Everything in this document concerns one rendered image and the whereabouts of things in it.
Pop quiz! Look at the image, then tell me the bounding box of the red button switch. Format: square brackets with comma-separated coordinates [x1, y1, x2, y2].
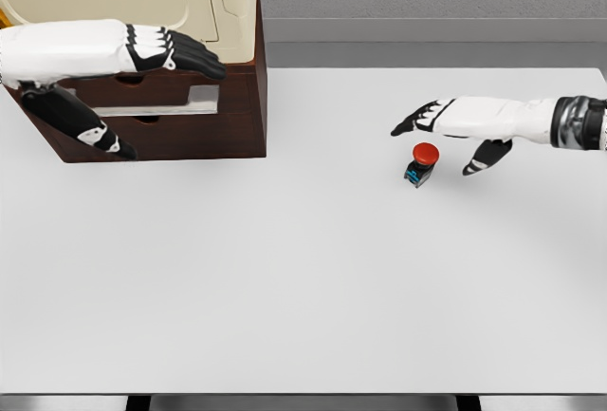
[403, 141, 441, 190]

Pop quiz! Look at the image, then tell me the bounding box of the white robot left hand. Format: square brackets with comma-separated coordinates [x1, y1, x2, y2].
[0, 18, 229, 162]

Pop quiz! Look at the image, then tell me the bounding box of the brown shallow cabinet drawer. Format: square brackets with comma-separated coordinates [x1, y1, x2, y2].
[59, 71, 253, 109]

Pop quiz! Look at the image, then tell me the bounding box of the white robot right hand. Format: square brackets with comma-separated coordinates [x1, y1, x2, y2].
[390, 95, 522, 177]

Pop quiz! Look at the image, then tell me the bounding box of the brown deep cabinet drawer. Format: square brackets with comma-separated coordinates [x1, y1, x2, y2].
[92, 111, 261, 161]

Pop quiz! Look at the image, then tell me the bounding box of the brown cabinet with cream top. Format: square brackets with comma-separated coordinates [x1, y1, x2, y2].
[0, 0, 270, 164]

